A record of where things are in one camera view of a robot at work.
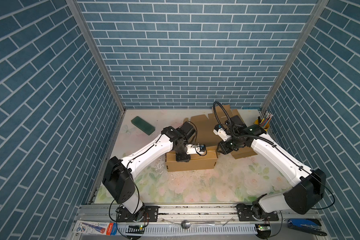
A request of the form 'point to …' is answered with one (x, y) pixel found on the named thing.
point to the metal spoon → (186, 224)
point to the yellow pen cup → (265, 128)
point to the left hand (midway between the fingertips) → (187, 155)
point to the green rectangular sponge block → (142, 125)
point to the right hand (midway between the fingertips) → (218, 146)
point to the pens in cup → (264, 122)
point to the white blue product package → (106, 228)
